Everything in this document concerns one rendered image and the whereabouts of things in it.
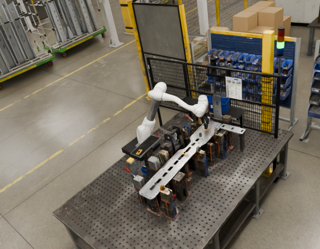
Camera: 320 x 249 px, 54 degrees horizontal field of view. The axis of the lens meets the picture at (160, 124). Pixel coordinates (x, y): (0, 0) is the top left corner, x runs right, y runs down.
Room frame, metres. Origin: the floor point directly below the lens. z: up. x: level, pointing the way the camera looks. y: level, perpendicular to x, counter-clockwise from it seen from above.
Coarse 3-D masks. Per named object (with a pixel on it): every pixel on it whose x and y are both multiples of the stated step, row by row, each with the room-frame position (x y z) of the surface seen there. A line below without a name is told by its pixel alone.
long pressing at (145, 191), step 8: (200, 128) 3.07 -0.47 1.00; (208, 128) 3.03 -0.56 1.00; (192, 136) 2.94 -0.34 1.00; (208, 136) 2.88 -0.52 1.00; (200, 144) 2.77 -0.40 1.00; (176, 152) 2.71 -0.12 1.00; (192, 152) 2.66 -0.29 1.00; (168, 160) 2.61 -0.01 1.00; (176, 160) 2.59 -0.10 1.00; (184, 160) 2.56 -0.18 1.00; (160, 168) 2.50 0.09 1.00; (168, 168) 2.48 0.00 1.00; (176, 168) 2.46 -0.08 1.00; (160, 176) 2.39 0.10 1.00; (168, 176) 2.36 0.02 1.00; (152, 184) 2.30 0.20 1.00; (160, 184) 2.27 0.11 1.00; (144, 192) 2.21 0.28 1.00; (152, 192) 2.19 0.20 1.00
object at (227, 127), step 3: (225, 126) 3.00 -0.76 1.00; (228, 126) 2.99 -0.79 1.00; (231, 126) 2.98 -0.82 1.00; (234, 126) 2.97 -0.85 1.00; (225, 129) 2.95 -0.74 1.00; (228, 129) 2.94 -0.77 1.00; (231, 129) 2.92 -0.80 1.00; (234, 129) 2.91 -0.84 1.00; (237, 129) 2.90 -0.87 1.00; (240, 129) 2.89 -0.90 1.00; (243, 129) 2.88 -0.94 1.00; (234, 132) 2.87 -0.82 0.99; (237, 132) 2.85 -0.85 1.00; (240, 132) 2.83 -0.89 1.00
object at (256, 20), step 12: (240, 12) 7.07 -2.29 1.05; (252, 12) 6.90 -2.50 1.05; (264, 12) 6.75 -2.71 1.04; (276, 12) 6.60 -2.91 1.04; (240, 24) 6.76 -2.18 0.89; (252, 24) 6.74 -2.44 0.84; (264, 24) 6.74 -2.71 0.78; (276, 24) 6.61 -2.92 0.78; (288, 24) 6.98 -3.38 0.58; (288, 36) 7.03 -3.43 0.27
